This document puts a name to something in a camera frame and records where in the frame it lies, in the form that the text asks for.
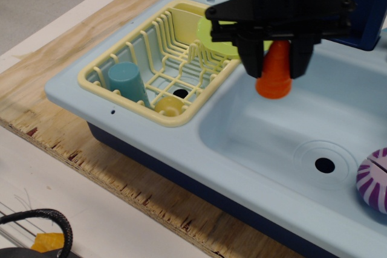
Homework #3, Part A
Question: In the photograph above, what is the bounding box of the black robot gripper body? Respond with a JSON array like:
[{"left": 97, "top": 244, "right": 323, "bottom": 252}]
[{"left": 205, "top": 0, "right": 356, "bottom": 44}]

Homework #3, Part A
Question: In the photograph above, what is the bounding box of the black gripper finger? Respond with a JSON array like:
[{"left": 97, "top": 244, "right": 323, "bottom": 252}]
[
  {"left": 236, "top": 36, "right": 264, "bottom": 78},
  {"left": 290, "top": 36, "right": 316, "bottom": 79}
]

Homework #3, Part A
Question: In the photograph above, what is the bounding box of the orange toy carrot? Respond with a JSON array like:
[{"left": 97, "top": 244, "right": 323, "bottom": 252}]
[{"left": 255, "top": 40, "right": 292, "bottom": 100}]

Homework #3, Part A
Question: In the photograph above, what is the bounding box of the lime green plastic plate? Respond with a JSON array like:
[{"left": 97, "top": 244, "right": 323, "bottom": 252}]
[{"left": 197, "top": 16, "right": 273, "bottom": 59}]

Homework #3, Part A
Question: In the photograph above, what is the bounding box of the cream plastic dish rack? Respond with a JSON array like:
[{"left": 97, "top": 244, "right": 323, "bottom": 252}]
[{"left": 77, "top": 0, "right": 240, "bottom": 127}]

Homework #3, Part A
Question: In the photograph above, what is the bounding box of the small yellow plastic cup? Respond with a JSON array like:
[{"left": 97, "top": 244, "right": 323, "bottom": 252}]
[{"left": 154, "top": 96, "right": 184, "bottom": 117}]

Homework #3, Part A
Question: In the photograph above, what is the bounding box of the light blue toy sink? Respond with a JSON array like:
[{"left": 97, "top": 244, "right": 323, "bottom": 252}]
[{"left": 44, "top": 0, "right": 387, "bottom": 258}]

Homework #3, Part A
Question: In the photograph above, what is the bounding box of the teal plastic cup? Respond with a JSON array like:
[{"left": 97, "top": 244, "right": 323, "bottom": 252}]
[{"left": 108, "top": 62, "right": 151, "bottom": 108}]

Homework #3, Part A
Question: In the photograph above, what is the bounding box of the purple white striped toy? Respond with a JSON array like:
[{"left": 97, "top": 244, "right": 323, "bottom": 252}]
[{"left": 356, "top": 147, "right": 386, "bottom": 214}]

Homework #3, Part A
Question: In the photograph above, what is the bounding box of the plywood board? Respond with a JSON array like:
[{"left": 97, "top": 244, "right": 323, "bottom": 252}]
[{"left": 1, "top": 0, "right": 297, "bottom": 257}]

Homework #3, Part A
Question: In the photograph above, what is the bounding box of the yellow tape piece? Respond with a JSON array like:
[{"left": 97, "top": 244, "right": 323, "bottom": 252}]
[{"left": 31, "top": 233, "right": 65, "bottom": 253}]

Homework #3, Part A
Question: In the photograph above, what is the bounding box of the black braided cable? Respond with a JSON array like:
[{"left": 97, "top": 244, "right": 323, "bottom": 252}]
[{"left": 0, "top": 208, "right": 74, "bottom": 258}]

